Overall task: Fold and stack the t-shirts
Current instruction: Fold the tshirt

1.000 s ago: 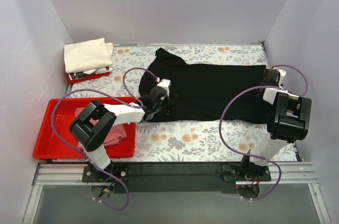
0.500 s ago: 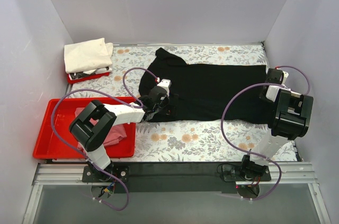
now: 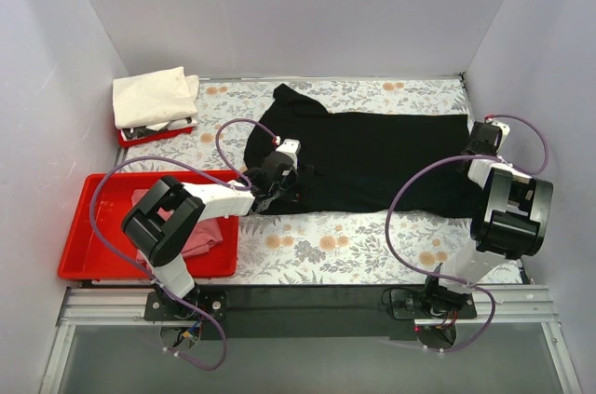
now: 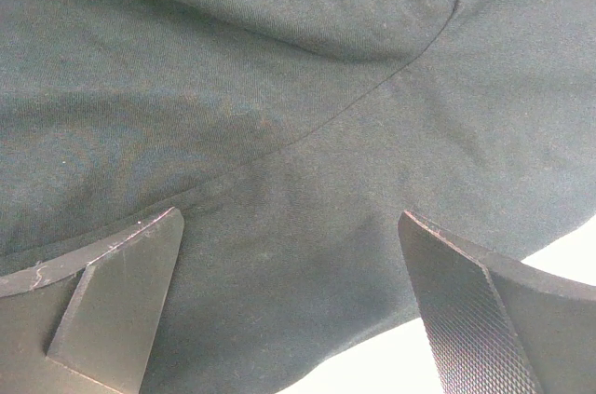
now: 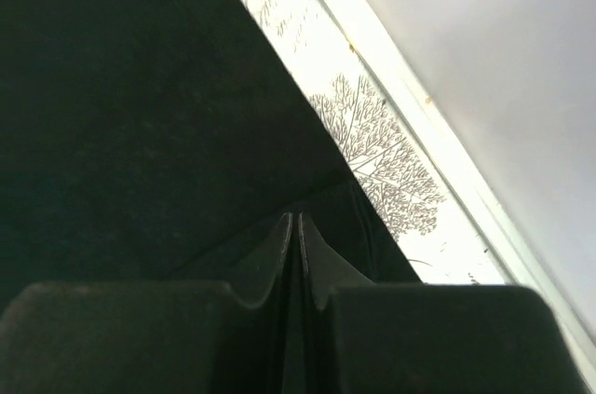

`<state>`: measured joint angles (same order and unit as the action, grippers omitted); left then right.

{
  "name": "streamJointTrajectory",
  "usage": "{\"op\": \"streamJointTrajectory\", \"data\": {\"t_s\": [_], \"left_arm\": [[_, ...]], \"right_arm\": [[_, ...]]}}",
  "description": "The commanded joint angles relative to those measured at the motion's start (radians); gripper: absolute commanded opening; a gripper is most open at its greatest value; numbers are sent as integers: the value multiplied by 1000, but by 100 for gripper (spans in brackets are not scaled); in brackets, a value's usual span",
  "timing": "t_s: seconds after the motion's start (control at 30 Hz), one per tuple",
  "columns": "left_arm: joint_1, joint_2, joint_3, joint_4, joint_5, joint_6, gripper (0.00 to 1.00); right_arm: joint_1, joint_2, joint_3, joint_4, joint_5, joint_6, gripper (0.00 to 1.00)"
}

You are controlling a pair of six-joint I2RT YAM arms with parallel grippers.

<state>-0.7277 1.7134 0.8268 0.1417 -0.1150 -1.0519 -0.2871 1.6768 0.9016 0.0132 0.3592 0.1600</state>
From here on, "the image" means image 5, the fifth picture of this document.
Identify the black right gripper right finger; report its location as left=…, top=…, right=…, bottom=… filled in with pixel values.
left=297, top=215, right=586, bottom=393

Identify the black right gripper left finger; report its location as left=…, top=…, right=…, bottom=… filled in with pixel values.
left=1, top=214, right=292, bottom=393

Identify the aluminium frame rail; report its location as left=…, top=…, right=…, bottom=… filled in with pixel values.
left=320, top=0, right=595, bottom=360

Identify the floral patterned table mat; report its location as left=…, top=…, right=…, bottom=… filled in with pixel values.
left=241, top=0, right=504, bottom=285

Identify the black t-shirt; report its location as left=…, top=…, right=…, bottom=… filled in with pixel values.
left=1, top=0, right=417, bottom=302

